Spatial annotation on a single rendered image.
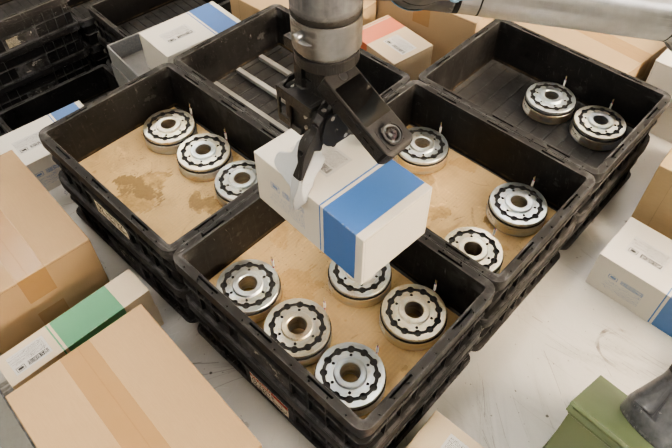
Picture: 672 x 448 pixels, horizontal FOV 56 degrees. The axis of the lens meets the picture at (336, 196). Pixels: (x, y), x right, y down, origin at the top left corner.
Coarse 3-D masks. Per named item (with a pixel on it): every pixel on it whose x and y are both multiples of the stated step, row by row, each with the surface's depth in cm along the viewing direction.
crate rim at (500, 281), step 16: (416, 80) 123; (400, 96) 121; (448, 96) 120; (464, 112) 118; (496, 128) 114; (528, 144) 111; (560, 160) 109; (592, 176) 106; (576, 192) 104; (560, 208) 101; (576, 208) 104; (560, 224) 101; (432, 240) 97; (544, 240) 98; (464, 256) 95; (528, 256) 95; (480, 272) 93; (512, 272) 93; (496, 288) 93
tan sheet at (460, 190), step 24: (456, 168) 121; (480, 168) 121; (432, 192) 117; (456, 192) 117; (480, 192) 117; (432, 216) 113; (456, 216) 113; (480, 216) 113; (504, 240) 110; (528, 240) 110; (504, 264) 106
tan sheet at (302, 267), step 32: (288, 224) 112; (256, 256) 107; (288, 256) 107; (320, 256) 107; (288, 288) 103; (320, 288) 103; (352, 320) 99; (448, 320) 99; (384, 352) 95; (416, 352) 95
